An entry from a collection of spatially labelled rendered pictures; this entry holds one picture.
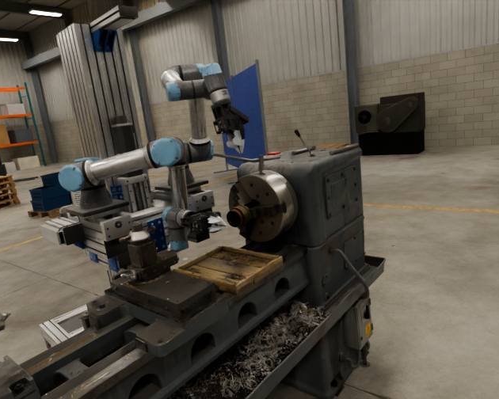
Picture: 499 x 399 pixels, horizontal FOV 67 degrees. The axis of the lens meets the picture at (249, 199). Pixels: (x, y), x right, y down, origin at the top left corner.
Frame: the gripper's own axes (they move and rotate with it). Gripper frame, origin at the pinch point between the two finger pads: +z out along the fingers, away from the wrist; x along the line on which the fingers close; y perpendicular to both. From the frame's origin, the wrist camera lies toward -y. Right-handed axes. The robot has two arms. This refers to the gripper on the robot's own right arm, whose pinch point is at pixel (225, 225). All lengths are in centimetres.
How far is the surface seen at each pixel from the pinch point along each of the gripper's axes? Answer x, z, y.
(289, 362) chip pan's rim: -50, 29, 0
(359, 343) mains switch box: -81, 25, -69
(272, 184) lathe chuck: 12.8, 5.6, -24.6
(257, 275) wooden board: -18.0, 15.4, 0.0
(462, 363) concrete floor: -101, 67, -111
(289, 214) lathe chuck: -1.3, 11.0, -28.6
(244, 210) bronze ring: 2.8, -0.7, -12.3
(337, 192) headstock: 2, 15, -64
